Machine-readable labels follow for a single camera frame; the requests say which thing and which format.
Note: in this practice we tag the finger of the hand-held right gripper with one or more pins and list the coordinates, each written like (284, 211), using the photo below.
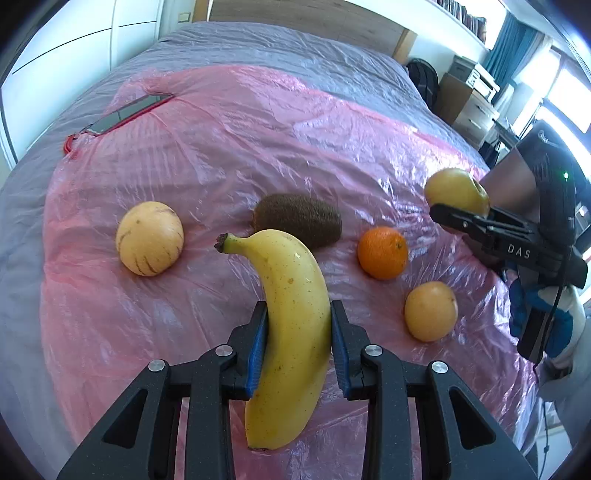
(461, 224)
(515, 218)

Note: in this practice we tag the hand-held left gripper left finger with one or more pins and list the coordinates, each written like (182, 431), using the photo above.
(256, 364)

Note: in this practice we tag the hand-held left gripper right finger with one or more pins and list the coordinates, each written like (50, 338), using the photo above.
(341, 355)

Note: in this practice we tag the large yellow apple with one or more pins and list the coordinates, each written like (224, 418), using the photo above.
(455, 189)

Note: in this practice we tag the yellow banana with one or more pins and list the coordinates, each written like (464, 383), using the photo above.
(286, 332)

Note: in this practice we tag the mandarin orange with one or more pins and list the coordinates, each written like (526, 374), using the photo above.
(383, 253)

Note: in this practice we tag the small yellow citrus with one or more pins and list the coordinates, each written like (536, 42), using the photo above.
(431, 311)

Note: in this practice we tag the brown kiwi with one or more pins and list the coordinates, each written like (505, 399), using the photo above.
(300, 219)

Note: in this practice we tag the striped pepino melon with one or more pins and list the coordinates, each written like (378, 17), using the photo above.
(150, 238)

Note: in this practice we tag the person's right forearm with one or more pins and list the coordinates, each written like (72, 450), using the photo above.
(558, 383)

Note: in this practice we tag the person's right hand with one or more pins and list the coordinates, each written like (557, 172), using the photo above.
(519, 304)

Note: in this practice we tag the copper black electric kettle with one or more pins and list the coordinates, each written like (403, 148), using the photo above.
(510, 184)

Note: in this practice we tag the wooden dresser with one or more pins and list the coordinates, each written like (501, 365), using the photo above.
(466, 110)

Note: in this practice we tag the window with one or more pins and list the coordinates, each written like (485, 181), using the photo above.
(568, 83)

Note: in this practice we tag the white printer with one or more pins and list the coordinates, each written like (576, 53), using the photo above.
(475, 76)

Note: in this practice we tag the black backpack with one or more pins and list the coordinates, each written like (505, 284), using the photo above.
(422, 81)

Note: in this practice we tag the teal curtain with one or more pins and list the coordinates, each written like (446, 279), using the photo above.
(512, 46)

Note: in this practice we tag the pink plastic sheet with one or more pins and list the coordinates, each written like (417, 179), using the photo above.
(231, 161)

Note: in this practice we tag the row of books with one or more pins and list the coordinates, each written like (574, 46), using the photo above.
(461, 14)

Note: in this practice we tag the smartphone with red case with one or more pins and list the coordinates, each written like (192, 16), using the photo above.
(124, 115)

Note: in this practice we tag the white wardrobe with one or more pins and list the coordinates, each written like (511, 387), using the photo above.
(69, 37)

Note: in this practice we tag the wall switch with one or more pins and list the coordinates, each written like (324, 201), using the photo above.
(183, 17)

